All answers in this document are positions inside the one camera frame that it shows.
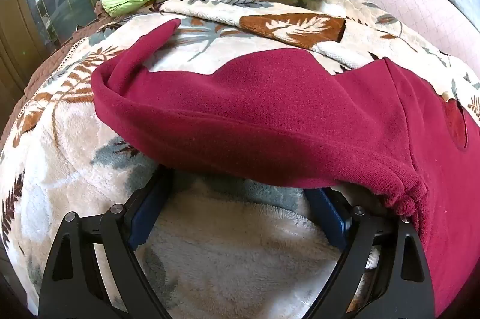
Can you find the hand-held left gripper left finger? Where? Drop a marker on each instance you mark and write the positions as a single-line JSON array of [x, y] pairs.
[[144, 217]]

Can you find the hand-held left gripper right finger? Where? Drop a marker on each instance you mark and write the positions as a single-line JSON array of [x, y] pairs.
[[326, 214]]

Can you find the dark red fleece garment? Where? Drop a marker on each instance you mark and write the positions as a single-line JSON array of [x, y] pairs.
[[262, 109]]

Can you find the leaf print fleece blanket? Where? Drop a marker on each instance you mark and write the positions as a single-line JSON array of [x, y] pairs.
[[75, 161]]

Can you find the brown lace-edged bedcover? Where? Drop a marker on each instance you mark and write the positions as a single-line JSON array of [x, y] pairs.
[[45, 68]]

